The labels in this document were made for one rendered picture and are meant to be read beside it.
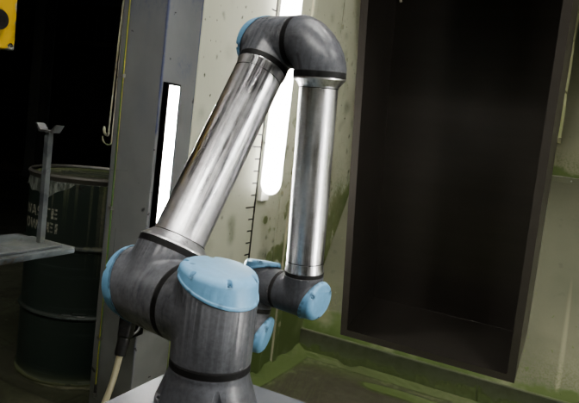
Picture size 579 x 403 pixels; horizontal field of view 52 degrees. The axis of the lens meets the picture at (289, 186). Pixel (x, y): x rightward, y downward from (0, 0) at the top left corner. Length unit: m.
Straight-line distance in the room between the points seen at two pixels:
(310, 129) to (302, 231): 0.22
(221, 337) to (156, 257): 0.22
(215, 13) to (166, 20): 0.26
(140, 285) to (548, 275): 2.29
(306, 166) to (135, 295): 0.44
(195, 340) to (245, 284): 0.13
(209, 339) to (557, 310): 2.22
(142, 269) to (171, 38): 0.96
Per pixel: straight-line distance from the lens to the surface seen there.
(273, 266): 1.43
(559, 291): 3.09
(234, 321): 1.06
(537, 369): 2.97
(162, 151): 1.92
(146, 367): 2.14
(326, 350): 3.15
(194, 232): 1.21
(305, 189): 1.29
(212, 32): 2.13
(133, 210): 1.98
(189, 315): 1.07
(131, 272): 1.20
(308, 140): 1.28
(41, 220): 1.71
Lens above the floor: 1.17
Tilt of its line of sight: 5 degrees down
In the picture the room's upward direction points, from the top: 7 degrees clockwise
